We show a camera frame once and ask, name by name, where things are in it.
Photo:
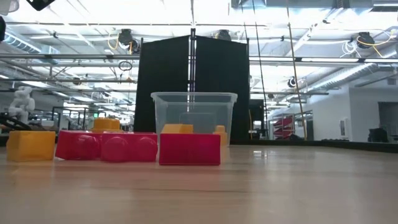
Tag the orange square toy block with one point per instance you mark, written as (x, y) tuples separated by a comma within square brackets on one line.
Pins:
[(177, 129)]

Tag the silver ventilation duct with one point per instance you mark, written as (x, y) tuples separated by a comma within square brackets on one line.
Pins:
[(357, 73)]

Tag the clear plastic bin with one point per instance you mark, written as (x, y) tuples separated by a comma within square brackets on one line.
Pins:
[(217, 109)]

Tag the red toy block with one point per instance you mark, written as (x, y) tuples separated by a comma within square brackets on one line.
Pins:
[(71, 144), (189, 149), (130, 147)]

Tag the black chair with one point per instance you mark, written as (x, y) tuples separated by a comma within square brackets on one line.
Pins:
[(377, 135)]

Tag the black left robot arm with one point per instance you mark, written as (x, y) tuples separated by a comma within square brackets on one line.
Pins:
[(2, 29)]

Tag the yellow toy block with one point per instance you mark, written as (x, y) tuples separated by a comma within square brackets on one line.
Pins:
[(221, 137), (106, 124), (31, 146)]

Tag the white wall box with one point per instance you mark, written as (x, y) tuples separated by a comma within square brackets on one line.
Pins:
[(344, 127)]

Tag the red storage rack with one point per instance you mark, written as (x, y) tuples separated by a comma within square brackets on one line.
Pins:
[(283, 127)]

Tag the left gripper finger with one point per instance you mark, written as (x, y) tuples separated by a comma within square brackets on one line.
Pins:
[(40, 3)]

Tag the black folding screen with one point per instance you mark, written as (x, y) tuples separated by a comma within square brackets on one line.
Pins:
[(161, 77)]

